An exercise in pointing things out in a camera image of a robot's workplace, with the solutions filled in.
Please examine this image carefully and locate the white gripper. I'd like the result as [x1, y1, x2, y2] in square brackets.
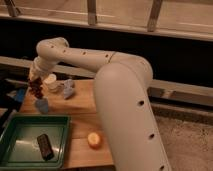
[29, 57, 51, 81]

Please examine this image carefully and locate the dark grape bunch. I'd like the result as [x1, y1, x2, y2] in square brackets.
[29, 78, 43, 99]

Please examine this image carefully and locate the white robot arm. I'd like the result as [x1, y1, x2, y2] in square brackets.
[30, 37, 172, 171]

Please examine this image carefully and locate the white plastic cup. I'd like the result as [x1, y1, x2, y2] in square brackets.
[43, 74, 59, 92]

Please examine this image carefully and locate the blue plastic cup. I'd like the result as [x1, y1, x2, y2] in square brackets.
[34, 98, 49, 114]

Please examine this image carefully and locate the blue object at left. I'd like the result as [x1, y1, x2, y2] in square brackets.
[14, 88, 26, 102]

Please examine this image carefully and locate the green plastic tray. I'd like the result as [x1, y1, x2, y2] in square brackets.
[0, 115, 70, 170]

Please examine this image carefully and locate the dark rectangular sponge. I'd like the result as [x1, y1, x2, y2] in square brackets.
[37, 134, 54, 161]

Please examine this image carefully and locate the orange fruit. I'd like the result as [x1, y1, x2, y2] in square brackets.
[87, 132, 102, 149]

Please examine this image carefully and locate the wooden cutting board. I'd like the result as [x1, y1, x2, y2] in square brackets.
[18, 78, 115, 170]

